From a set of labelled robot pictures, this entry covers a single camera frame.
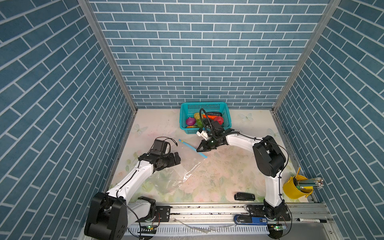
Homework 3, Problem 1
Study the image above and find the aluminium rail base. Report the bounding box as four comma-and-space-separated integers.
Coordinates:
129, 203, 335, 240

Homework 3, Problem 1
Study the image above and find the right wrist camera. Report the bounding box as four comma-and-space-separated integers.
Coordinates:
210, 121, 225, 135

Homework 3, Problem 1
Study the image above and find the dark eggplant toy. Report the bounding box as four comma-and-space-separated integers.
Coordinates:
207, 112, 223, 117

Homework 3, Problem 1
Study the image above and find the clear zip top bag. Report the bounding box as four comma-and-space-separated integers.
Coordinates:
149, 140, 208, 195

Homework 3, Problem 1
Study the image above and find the black marker pen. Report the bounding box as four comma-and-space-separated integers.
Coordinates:
296, 218, 328, 224

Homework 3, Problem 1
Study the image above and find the green leafy vegetable toy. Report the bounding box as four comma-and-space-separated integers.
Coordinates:
196, 119, 204, 128

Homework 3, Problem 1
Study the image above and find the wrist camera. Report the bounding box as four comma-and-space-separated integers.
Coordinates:
210, 121, 225, 135
150, 139, 170, 156

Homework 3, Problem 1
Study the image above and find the yellow pencil cup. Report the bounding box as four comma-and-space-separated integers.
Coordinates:
283, 175, 314, 200

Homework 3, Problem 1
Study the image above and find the teal plastic basket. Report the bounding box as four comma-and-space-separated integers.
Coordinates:
179, 101, 232, 135

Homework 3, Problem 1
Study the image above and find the blue black device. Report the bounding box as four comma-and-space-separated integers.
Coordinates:
234, 215, 268, 226

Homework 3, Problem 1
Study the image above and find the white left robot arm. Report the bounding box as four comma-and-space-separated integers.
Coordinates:
84, 152, 181, 240

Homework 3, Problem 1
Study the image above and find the purple onion toy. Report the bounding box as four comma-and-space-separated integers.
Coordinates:
186, 117, 196, 127

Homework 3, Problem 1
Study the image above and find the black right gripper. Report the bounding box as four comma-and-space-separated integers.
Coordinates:
195, 136, 219, 152

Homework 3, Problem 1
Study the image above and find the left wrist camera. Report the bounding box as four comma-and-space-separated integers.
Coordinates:
150, 139, 170, 156

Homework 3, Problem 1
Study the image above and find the orange carrot toy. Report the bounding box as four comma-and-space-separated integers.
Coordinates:
203, 115, 217, 120

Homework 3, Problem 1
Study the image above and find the black stapler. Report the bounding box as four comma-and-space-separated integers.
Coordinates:
234, 192, 256, 201

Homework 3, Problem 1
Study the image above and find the bundle of pencils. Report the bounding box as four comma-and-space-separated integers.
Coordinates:
296, 178, 325, 190

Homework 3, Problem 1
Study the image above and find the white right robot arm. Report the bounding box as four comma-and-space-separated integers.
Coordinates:
197, 128, 287, 220

